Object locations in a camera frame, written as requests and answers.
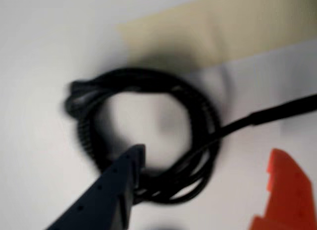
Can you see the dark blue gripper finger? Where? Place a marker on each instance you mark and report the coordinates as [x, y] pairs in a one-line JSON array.
[[104, 197]]

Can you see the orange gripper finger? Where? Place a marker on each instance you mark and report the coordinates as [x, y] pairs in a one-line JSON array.
[[289, 195]]

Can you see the beige masking tape strip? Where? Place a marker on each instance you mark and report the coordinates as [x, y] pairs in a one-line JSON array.
[[198, 29]]

